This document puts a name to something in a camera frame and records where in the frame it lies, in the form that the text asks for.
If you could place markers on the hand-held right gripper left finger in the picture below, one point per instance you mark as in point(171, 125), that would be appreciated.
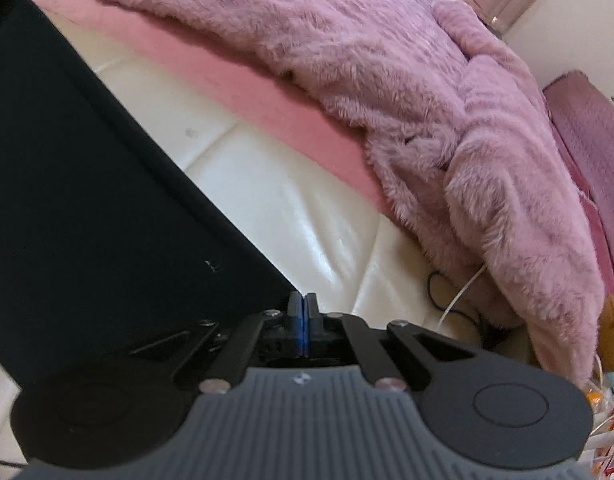
point(297, 322)

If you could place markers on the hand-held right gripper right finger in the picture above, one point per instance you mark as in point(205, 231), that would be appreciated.
point(310, 322)

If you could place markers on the black pants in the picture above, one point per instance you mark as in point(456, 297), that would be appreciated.
point(87, 220)

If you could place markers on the smooth pink bed sheet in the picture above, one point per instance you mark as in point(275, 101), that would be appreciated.
point(267, 95)

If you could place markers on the fluffy pink blanket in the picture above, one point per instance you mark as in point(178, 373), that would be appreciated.
point(387, 75)

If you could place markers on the pile of colourful packets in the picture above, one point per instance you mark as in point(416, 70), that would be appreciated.
point(612, 425)

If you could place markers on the purple knitted pillow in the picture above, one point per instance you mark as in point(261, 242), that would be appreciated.
point(594, 130)

